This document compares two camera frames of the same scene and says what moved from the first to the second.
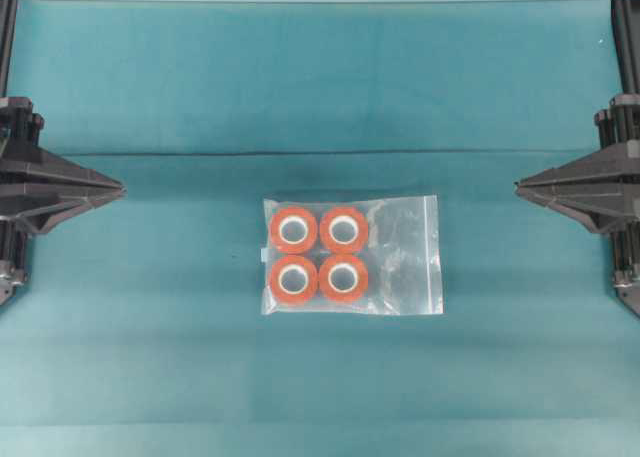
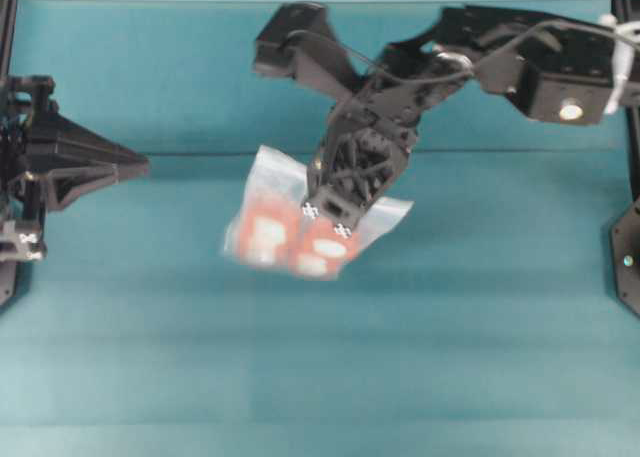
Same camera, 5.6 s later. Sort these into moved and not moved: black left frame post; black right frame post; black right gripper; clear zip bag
Moved: clear zip bag; black right gripper
Not moved: black right frame post; black left frame post
